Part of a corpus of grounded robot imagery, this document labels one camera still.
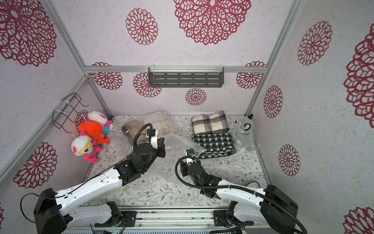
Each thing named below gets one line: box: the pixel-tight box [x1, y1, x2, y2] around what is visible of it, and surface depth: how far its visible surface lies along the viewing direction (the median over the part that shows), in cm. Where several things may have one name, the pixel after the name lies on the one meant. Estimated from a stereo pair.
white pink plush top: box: [84, 110, 108, 126], surface depth 97 cm
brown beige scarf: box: [121, 119, 148, 146], surface depth 105 cm
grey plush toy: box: [232, 113, 255, 152], surface depth 96 cm
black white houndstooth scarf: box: [191, 132, 237, 159], surface depth 99 cm
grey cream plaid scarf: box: [191, 110, 230, 135], surface depth 111 cm
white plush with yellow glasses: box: [71, 131, 101, 164], surface depth 83 cm
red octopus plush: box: [78, 119, 110, 145], surface depth 93 cm
